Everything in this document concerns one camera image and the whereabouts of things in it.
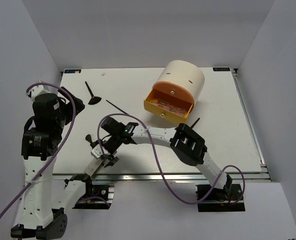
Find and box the silver rectangular makeup case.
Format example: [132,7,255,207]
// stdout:
[84,158,105,176]

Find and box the yellow drawer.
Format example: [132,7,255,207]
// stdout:
[144,88,194,124]

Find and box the peach top drawer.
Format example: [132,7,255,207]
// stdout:
[152,81,195,104]

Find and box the cream round drawer organizer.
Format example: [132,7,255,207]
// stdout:
[156,60,205,105]

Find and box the brown eyeshadow palette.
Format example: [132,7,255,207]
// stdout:
[150,100,169,108]

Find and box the colourful glitter eyeshadow palette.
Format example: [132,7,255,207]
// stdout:
[170,107,186,116]

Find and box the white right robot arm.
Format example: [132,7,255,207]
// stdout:
[91,116,232,200]

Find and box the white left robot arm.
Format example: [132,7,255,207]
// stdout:
[11,83,85,240]

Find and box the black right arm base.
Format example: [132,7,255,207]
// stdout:
[197,184,245,213]

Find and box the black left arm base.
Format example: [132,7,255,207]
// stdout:
[64,174,112,210]

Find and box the blue logo sticker left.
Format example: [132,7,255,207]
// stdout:
[64,69,81,74]

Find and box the blue logo sticker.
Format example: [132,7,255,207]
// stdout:
[212,67,230,72]
[64,69,81,74]

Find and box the black fan powder brush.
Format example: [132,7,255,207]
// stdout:
[85,82,102,106]

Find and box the thin black eyeliner brush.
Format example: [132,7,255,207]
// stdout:
[105,99,129,116]

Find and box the blue logo sticker right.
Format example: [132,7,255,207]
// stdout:
[212,67,230,72]

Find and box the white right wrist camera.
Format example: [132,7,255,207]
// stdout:
[91,145,103,159]

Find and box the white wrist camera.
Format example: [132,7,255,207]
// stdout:
[26,81,50,102]
[91,145,103,159]

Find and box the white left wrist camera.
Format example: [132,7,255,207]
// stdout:
[26,81,50,102]

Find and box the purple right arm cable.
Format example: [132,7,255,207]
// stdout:
[97,113,246,205]

